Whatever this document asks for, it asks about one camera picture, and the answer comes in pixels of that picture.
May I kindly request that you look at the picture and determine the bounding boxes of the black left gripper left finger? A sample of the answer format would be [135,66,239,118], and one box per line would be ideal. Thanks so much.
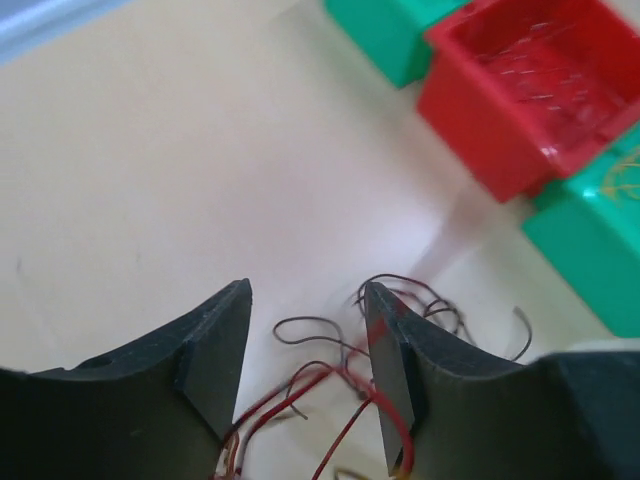
[1,279,252,479]

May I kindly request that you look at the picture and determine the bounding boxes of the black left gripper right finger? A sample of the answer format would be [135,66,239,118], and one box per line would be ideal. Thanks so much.
[364,282,639,479]

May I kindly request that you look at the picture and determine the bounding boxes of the wire bundle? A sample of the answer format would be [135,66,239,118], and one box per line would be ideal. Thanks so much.
[214,272,534,480]

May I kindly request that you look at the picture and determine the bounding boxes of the yellow wires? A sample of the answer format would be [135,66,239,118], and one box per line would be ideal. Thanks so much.
[599,149,640,206]

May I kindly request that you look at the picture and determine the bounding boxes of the red wires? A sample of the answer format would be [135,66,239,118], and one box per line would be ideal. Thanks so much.
[474,19,621,136]

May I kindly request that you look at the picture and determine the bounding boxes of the near green plastic bin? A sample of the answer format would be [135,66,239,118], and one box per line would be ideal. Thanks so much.
[522,125,639,338]

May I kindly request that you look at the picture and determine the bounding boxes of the green plastic bin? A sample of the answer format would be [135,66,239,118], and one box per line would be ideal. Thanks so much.
[522,125,639,338]
[325,0,467,89]

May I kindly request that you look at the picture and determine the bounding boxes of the red plastic bin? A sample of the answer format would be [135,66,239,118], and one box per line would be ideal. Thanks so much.
[417,1,639,202]

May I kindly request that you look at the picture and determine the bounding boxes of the far green plastic bin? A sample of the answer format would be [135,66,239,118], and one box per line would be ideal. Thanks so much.
[325,0,467,89]

